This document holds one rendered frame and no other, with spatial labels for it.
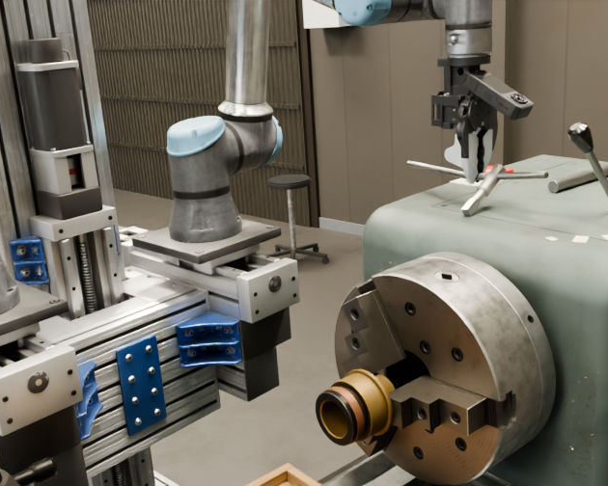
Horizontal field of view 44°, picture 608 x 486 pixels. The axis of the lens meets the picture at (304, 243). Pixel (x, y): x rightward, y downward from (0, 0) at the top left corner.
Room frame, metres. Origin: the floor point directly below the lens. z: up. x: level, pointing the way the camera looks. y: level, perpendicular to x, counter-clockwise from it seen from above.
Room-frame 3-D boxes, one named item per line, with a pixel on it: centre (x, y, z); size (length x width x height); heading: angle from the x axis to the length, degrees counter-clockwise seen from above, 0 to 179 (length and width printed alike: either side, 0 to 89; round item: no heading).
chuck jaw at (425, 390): (0.87, -0.17, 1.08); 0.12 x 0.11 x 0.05; 39
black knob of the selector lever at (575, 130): (1.11, -0.43, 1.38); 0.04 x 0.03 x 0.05; 129
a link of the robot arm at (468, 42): (1.26, -0.29, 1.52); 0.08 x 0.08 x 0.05
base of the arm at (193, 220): (1.50, 0.20, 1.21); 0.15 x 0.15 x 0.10
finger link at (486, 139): (1.28, -0.30, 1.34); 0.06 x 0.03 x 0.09; 39
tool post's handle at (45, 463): (0.70, 0.31, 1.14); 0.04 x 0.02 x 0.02; 129
